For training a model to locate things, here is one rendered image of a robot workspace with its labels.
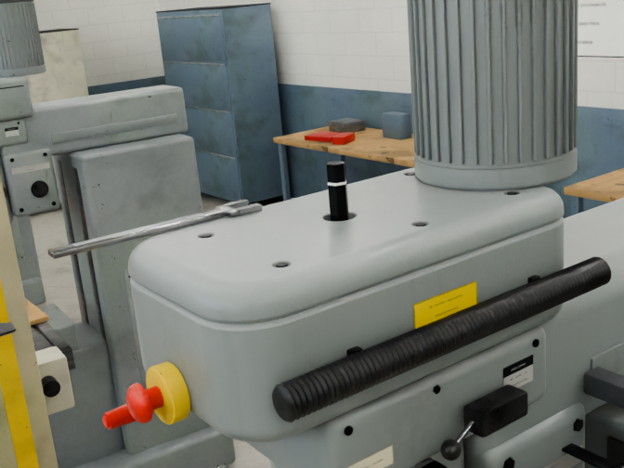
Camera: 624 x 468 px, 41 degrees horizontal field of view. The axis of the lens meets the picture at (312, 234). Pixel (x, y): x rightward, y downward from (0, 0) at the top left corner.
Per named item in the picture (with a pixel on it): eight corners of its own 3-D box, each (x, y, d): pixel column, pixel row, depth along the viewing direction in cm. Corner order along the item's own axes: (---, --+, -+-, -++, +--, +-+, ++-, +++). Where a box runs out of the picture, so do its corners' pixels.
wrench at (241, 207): (57, 262, 84) (55, 253, 83) (45, 253, 87) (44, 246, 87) (262, 210, 96) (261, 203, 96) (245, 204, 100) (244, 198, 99)
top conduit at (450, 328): (294, 429, 71) (291, 393, 70) (267, 412, 74) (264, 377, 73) (612, 288, 96) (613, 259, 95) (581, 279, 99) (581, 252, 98)
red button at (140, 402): (142, 433, 79) (136, 395, 78) (124, 418, 82) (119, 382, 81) (173, 421, 81) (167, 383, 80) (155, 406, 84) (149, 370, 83)
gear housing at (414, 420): (335, 516, 82) (328, 426, 79) (214, 425, 101) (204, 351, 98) (553, 399, 100) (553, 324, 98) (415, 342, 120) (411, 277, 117)
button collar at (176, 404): (176, 435, 80) (168, 379, 79) (149, 412, 85) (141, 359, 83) (194, 427, 81) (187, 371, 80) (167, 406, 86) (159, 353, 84)
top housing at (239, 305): (249, 468, 73) (228, 301, 69) (127, 374, 94) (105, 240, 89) (579, 316, 99) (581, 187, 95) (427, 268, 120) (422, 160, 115)
